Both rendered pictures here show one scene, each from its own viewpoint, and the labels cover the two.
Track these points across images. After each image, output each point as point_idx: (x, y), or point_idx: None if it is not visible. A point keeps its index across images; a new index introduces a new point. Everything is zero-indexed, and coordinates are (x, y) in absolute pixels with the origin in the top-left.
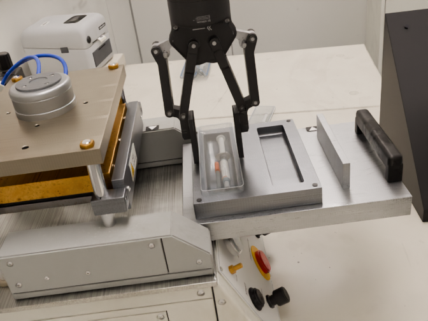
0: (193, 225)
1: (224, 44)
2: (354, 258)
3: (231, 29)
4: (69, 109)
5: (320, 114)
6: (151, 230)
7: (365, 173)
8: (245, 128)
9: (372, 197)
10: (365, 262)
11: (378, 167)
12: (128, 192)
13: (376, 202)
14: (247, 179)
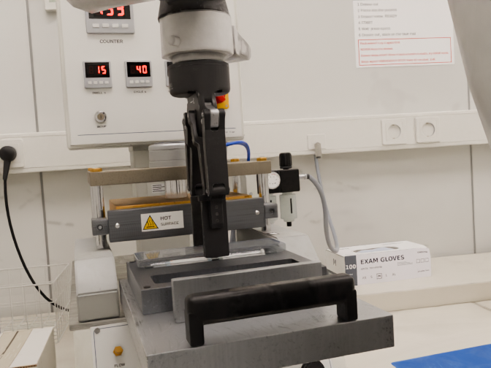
0: (107, 274)
1: (197, 119)
2: None
3: (198, 103)
4: (164, 166)
5: (314, 261)
6: (84, 255)
7: (214, 327)
8: (210, 223)
9: (148, 334)
10: None
11: (233, 333)
12: (112, 227)
13: (139, 339)
14: (166, 268)
